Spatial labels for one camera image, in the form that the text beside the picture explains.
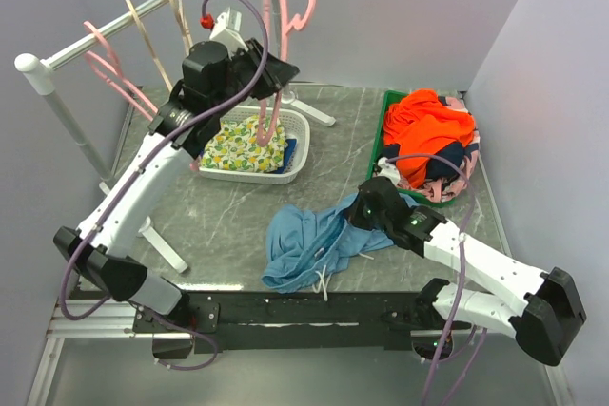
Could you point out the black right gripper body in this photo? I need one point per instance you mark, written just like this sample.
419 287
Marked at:
361 215

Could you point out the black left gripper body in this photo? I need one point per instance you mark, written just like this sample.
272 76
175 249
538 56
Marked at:
245 67

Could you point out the light blue shorts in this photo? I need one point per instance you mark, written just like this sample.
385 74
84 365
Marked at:
306 248

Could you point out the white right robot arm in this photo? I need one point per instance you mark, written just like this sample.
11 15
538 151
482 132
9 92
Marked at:
541 311

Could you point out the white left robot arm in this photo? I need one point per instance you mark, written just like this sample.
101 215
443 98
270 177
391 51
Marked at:
99 249

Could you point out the beige hanger right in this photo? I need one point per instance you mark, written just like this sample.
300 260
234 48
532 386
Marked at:
179 15

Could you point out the beige hanger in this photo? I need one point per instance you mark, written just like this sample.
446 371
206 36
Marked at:
179 15
143 32

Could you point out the beige hanger left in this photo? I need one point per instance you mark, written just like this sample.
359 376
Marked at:
143 32

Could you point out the white plastic laundry basket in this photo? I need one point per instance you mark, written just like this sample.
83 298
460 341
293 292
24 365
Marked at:
295 125

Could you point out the green plastic tray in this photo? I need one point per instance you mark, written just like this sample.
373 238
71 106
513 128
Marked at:
390 98

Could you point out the navy pink floral garment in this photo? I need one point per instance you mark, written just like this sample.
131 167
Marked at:
452 173

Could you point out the lemon print cloth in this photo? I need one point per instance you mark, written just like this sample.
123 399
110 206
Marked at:
235 148

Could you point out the orange garment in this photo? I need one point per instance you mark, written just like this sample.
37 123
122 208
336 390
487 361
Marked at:
428 135

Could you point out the white metal clothes rack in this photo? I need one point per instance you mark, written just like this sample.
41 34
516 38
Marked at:
39 73

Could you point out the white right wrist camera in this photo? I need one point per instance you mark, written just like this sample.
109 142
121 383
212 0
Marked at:
387 170

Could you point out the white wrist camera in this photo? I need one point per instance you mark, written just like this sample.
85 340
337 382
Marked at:
387 170
225 29

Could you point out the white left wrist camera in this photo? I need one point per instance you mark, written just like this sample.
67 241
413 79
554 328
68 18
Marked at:
225 29

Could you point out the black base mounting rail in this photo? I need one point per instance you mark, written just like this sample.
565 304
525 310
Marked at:
240 320

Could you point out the aluminium frame rail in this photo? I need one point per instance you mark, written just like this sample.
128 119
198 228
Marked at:
111 320

